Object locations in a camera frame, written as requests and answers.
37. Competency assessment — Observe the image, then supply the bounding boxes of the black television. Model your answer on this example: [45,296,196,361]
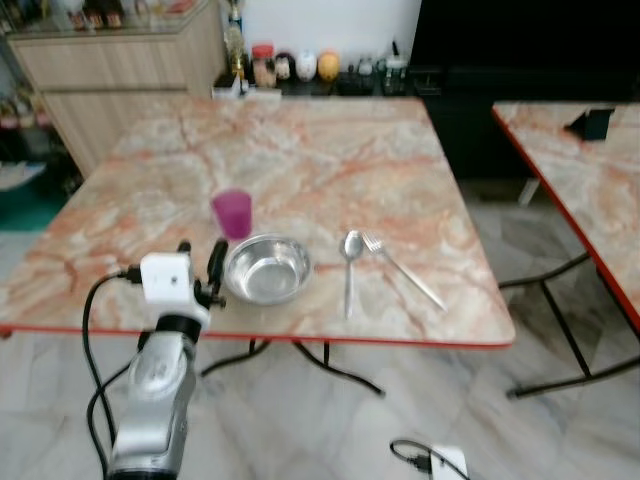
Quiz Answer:
[410,0,640,73]

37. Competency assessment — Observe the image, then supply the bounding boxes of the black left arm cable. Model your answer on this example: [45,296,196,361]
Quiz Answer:
[81,267,147,475]

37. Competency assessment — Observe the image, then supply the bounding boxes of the steel spoon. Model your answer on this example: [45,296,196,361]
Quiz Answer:
[340,230,366,320]

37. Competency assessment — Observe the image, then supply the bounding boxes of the light wooden cabinet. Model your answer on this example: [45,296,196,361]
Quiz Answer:
[4,0,228,177]

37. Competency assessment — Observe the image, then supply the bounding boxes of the white round jar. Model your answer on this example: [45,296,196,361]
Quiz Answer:
[295,50,319,82]

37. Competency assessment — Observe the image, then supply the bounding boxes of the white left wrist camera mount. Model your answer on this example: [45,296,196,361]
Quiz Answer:
[139,252,212,327]

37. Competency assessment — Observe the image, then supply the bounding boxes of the red lid jar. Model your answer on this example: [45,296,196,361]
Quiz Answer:
[250,43,278,88]

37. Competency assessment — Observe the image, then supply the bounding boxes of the small black box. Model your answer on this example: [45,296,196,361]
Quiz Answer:
[564,107,614,142]

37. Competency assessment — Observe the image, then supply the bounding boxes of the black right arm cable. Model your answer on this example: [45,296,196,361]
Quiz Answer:
[389,437,442,474]

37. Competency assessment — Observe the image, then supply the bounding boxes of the purple plastic cup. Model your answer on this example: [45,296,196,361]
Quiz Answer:
[210,188,255,242]

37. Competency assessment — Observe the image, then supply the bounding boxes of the stainless steel bowl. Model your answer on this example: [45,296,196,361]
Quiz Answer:
[223,233,314,306]

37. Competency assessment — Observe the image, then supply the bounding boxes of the black folding table legs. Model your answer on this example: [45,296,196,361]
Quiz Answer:
[497,250,640,400]

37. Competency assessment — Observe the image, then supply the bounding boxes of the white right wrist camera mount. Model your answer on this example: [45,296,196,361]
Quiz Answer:
[429,446,470,480]

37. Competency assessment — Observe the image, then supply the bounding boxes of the black metal table legs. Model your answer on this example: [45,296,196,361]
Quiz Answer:
[198,338,386,398]

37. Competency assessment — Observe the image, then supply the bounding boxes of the yellow round jar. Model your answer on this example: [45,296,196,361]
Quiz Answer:
[318,50,342,84]

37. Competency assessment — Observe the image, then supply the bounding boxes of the golden trophy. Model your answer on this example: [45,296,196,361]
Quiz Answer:
[227,0,250,87]

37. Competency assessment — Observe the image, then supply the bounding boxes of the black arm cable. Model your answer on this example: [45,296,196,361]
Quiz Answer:
[389,437,442,474]
[81,267,147,475]

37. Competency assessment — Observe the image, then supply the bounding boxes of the steel fork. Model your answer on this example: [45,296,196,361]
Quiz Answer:
[361,232,448,312]

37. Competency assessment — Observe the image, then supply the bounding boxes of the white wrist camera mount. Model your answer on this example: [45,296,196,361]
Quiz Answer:
[429,446,470,480]
[139,252,212,327]

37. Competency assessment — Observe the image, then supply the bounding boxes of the low black shelf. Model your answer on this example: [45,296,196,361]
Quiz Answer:
[213,66,443,100]

